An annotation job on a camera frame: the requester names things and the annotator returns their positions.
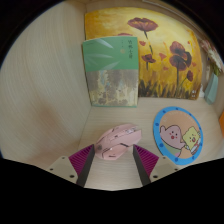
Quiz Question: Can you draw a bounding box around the pale green vase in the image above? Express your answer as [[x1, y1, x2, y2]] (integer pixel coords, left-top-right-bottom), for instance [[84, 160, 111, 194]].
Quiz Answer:
[[203, 71, 220, 105]]

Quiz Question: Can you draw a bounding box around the pink computer mouse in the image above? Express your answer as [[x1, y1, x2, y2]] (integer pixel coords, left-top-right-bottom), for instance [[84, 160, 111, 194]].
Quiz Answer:
[[94, 123, 142, 162]]

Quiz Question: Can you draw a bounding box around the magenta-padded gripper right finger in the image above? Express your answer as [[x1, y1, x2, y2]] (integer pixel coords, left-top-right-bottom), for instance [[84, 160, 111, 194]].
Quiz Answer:
[[132, 143, 181, 187]]

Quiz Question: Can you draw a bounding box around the yellow poppy flower painting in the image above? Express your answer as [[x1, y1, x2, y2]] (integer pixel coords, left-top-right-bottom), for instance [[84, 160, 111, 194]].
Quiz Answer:
[[84, 7, 204, 100]]

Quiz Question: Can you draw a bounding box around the green book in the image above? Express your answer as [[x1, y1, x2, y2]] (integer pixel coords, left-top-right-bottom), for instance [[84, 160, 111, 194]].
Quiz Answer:
[[82, 35, 140, 108]]

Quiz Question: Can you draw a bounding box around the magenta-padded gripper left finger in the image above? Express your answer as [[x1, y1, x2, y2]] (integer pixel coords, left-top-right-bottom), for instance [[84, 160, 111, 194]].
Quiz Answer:
[[45, 143, 95, 188]]

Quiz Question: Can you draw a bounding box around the round blue cartoon mouse pad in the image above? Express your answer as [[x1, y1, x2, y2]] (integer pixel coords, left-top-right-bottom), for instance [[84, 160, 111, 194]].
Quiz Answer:
[[152, 106, 204, 166]]

